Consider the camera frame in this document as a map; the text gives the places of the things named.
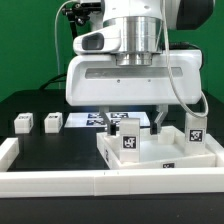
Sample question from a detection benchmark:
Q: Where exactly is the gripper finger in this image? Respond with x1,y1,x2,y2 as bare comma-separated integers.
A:
99,106,117,136
150,104,168,135

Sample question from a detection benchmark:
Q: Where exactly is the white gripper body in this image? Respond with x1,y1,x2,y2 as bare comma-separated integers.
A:
66,50,202,106

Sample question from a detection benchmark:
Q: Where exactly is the white square table top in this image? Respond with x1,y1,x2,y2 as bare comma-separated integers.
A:
97,126,224,170

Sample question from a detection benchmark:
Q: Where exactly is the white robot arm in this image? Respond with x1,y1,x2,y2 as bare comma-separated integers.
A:
66,0,215,134

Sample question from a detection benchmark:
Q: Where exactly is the white marker sheet with tags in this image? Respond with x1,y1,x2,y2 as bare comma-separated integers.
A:
65,112,150,128

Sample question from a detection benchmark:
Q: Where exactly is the white U-shaped obstacle fence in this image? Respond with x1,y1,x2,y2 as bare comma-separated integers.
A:
0,136,224,198

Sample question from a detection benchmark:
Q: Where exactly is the black cable bundle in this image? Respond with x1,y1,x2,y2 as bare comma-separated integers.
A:
38,72,69,91

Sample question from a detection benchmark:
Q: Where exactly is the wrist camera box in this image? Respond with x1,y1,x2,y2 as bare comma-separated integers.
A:
73,25,121,55

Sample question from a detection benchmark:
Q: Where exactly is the white cable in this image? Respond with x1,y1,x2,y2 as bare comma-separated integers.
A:
54,0,79,89

